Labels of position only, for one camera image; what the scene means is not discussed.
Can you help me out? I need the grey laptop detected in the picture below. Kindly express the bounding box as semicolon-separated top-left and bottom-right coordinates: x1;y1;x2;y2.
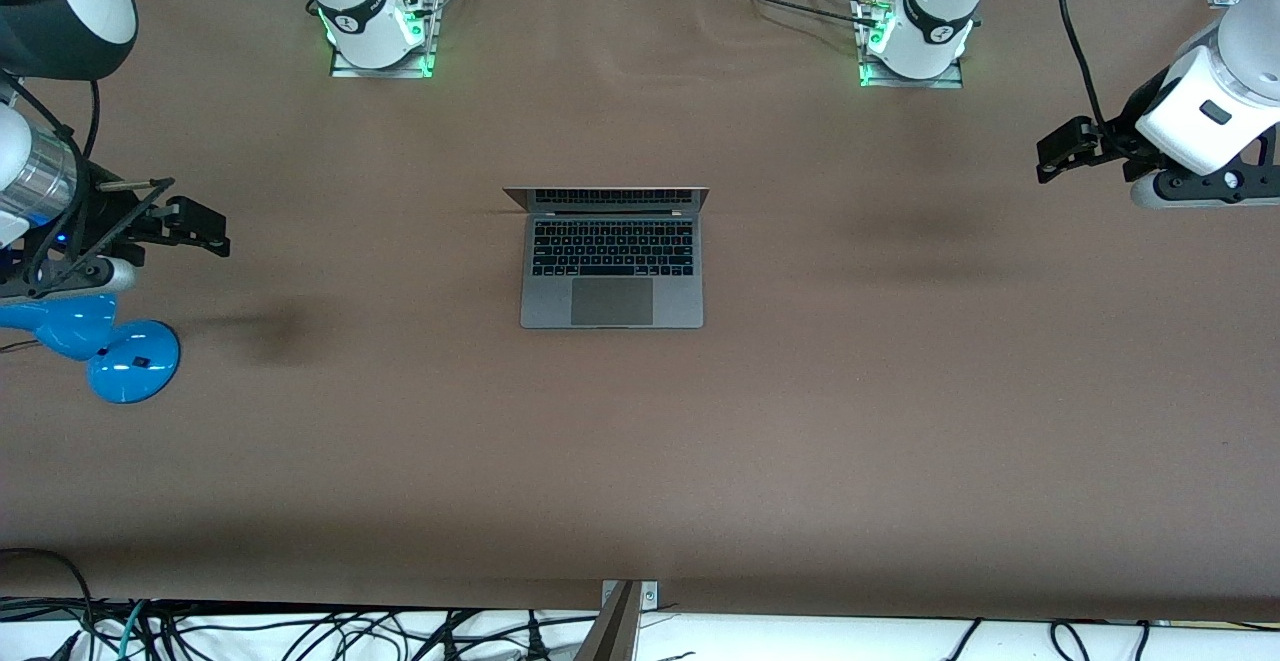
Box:
503;186;711;330

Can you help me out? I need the blue desk lamp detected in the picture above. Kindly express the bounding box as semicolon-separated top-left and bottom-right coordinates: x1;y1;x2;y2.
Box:
0;293;182;404

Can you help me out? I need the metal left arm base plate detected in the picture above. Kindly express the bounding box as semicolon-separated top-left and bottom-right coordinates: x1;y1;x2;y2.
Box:
855;0;966;90

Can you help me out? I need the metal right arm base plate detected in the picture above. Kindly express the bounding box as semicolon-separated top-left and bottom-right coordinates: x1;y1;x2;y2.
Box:
330;0;442;79

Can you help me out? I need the black looped floor cable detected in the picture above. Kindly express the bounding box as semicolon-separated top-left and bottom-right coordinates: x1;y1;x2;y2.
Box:
0;546;97;661

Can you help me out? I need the teal cable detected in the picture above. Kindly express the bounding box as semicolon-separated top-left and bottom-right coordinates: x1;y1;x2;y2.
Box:
117;598;152;661

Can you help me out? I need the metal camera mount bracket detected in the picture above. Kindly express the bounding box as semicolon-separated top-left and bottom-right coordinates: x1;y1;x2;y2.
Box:
575;579;660;661

